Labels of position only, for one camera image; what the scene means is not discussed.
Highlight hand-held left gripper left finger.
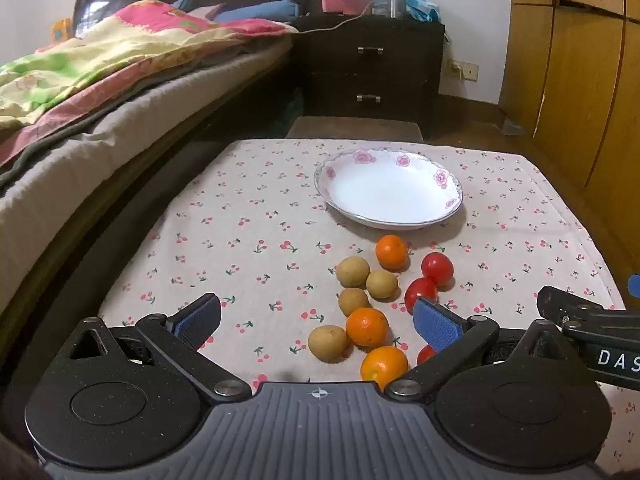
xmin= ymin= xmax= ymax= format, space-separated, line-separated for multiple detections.
xmin=67 ymin=294 xmax=253 ymax=403

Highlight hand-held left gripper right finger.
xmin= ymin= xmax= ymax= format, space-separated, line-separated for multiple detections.
xmin=384 ymin=296 xmax=581 ymax=403

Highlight small orange mandarin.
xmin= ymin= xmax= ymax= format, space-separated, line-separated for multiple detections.
xmin=375 ymin=234 xmax=409 ymax=271
xmin=346 ymin=307 xmax=390 ymax=348
xmin=360 ymin=345 xmax=409 ymax=383

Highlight white floral rim plate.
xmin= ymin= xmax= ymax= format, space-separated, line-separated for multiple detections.
xmin=314 ymin=149 xmax=464 ymax=231

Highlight cherry print tablecloth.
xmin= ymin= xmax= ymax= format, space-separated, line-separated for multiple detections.
xmin=95 ymin=138 xmax=636 ymax=473

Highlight beige mattress pad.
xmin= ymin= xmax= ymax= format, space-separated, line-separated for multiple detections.
xmin=0 ymin=35 xmax=296 ymax=311

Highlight light wooden wardrobe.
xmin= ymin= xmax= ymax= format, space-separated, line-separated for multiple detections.
xmin=500 ymin=0 xmax=640 ymax=281

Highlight dark green cloth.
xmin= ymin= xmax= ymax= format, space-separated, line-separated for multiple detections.
xmin=272 ymin=90 xmax=306 ymax=131

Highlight dark wooden nightstand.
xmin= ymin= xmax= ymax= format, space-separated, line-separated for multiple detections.
xmin=292 ymin=14 xmax=446 ymax=141

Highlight colourful patchwork quilt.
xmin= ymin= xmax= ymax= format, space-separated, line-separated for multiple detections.
xmin=0 ymin=0 xmax=300 ymax=131

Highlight pink pillow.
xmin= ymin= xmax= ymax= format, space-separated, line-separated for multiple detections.
xmin=187 ymin=4 xmax=226 ymax=21

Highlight blue tissue pack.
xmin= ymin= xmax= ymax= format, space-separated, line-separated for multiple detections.
xmin=406 ymin=0 xmax=442 ymax=23

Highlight orange and blue toy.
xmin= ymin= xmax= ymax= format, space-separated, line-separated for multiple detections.
xmin=50 ymin=17 xmax=75 ymax=43

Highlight beige wall outlet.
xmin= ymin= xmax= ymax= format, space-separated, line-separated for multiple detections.
xmin=446 ymin=59 xmax=480 ymax=82

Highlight white cable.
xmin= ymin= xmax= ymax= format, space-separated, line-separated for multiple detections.
xmin=299 ymin=2 xmax=376 ymax=35

